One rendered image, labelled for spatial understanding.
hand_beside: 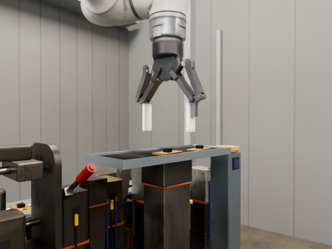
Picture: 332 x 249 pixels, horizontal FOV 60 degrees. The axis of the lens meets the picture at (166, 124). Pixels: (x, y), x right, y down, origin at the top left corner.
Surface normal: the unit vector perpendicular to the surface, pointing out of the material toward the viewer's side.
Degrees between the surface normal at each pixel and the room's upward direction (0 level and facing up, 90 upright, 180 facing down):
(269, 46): 90
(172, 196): 90
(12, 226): 90
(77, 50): 90
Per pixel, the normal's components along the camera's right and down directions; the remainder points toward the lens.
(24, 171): 0.71, 0.01
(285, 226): -0.62, 0.01
